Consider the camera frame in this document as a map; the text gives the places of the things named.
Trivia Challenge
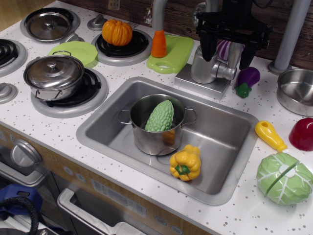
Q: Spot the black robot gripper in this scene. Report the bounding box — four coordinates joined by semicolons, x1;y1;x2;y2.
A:
196;12;273;70

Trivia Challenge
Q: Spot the silver toy faucet lever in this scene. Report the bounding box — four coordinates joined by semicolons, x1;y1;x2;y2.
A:
211;42;245;80

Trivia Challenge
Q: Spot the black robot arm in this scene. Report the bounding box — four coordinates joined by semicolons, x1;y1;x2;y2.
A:
196;0;273;70

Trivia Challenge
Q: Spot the purple striped onion toy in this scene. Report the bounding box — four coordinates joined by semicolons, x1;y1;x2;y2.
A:
217;40;230;62

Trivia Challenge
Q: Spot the purple eggplant toy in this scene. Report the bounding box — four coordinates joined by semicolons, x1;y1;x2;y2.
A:
235;67;260;98

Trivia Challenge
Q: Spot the silver toy faucet base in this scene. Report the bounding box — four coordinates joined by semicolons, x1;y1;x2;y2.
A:
175;46;235;100

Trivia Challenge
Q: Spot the green cutting board toy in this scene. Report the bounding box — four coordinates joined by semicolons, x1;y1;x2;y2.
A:
147;34;194;74

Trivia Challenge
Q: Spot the orange carrot toy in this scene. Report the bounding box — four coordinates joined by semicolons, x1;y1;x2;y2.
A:
151;30;167;58

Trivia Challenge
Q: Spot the steel bowl at right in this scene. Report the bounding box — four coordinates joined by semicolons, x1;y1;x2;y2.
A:
277;69;313;117

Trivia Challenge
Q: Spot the grey faucet spout pipe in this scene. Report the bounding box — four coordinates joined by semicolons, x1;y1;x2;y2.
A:
152;0;168;31

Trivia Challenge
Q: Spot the rear right stove burner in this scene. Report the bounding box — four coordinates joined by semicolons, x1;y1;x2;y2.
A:
92;29;152;67

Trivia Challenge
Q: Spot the stove burner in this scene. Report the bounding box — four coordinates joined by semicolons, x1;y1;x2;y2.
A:
20;7;80;42
92;29;152;67
30;68;109;118
0;39;27;77

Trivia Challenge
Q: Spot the yellow squash toy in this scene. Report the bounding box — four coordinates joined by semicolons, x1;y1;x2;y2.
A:
254;120;287;152

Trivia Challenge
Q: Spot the green bitter gourd toy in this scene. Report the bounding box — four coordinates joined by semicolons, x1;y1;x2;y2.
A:
144;100;174;132

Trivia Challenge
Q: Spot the grey sink basin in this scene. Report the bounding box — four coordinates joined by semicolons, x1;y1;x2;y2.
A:
76;77;257;205

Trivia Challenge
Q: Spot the orange pumpkin toy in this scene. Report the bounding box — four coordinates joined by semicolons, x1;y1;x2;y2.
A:
102;19;133;47

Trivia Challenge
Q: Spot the red apple half toy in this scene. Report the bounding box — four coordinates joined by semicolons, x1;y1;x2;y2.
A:
289;117;313;151

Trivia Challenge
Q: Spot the steel pot in sink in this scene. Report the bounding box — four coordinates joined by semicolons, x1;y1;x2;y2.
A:
118;94;198;156

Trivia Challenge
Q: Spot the yellow bell pepper toy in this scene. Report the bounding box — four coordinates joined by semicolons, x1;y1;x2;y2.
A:
169;144;201;182

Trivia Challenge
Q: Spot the grey stove knob rear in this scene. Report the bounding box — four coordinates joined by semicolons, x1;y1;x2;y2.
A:
87;14;107;31

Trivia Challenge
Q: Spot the grey stove knob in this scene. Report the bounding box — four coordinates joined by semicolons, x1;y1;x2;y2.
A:
0;83;18;104
87;14;107;31
60;33;85;44

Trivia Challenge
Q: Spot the green cabbage toy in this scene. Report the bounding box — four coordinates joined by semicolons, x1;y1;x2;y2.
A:
256;152;313;206

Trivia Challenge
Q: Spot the light green plastic plate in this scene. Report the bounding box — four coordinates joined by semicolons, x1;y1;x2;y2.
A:
48;41;98;68

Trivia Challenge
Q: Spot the front stove burner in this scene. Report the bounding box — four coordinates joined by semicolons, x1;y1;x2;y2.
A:
30;68;109;118

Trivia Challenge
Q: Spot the grey stove knob middle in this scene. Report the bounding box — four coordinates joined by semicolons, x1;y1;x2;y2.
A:
60;33;85;44

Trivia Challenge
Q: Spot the steel pot with lid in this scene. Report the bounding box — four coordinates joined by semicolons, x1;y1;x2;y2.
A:
23;54;84;101

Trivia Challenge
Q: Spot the steel pot lid rear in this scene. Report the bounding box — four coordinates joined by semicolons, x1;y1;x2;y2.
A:
26;12;71;42

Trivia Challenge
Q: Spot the rear left stove burner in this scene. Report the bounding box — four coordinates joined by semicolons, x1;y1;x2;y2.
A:
20;7;80;42

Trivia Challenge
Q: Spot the grey stove knob left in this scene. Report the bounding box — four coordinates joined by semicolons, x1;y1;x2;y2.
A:
0;83;18;104

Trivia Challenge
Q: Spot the grey oven knob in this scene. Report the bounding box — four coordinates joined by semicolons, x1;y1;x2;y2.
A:
10;139;43;168

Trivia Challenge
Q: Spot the blue object bottom left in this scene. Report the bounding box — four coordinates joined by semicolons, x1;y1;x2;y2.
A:
0;184;43;220

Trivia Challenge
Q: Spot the grey post at right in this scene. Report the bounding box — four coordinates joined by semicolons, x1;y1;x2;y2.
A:
268;0;311;75

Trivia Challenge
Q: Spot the grey oven door handle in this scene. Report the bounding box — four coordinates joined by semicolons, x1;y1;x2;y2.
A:
58;188;137;235

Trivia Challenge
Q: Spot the black cable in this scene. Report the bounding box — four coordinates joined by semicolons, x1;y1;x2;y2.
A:
0;196;40;235

